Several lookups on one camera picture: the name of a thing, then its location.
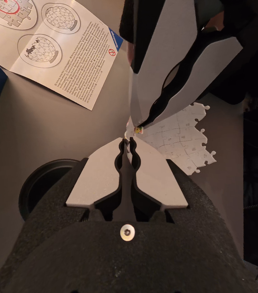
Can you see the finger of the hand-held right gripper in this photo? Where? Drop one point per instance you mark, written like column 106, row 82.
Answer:
column 211, row 68
column 163, row 57

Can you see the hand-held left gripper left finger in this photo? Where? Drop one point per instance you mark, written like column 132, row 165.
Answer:
column 94, row 180

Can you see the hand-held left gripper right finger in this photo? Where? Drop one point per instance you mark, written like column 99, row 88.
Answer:
column 158, row 180

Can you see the partly built puzzle ball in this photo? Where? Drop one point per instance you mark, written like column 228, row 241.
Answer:
column 183, row 142

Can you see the black ball stand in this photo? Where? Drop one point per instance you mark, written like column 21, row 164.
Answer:
column 32, row 183

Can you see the person's right hand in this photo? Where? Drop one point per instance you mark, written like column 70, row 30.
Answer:
column 129, row 22

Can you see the folded paper leaflet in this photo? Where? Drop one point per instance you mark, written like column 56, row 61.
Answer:
column 51, row 45

